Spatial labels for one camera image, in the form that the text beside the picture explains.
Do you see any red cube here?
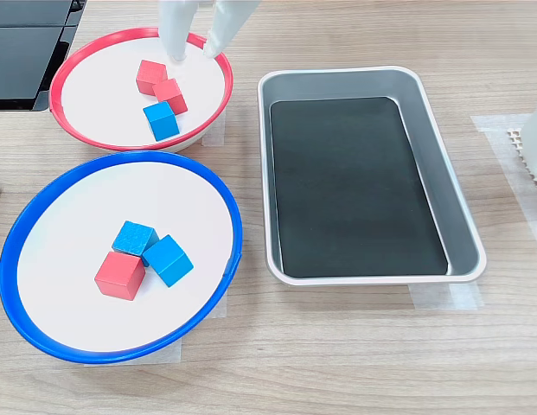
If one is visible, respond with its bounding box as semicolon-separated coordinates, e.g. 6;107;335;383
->
151;78;189;116
135;59;169;96
93;251;147;303

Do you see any red-rimmed white plate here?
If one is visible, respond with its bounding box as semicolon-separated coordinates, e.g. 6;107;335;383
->
48;27;234;153

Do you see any black flat device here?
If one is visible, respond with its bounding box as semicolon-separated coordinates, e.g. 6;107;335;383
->
0;0;88;112

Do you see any black tray mat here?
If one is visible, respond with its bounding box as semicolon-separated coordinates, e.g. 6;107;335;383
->
269;96;450;279

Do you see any blue cube with rough top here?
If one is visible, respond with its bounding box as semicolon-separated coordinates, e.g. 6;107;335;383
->
111;220;160;268

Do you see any blue-rimmed white plate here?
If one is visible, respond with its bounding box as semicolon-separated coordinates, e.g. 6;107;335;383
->
0;150;244;365

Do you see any steel tray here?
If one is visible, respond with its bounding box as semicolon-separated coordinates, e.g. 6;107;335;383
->
256;65;489;288

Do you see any pale perforated base plate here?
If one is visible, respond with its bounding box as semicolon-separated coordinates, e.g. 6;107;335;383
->
505;127;537;202

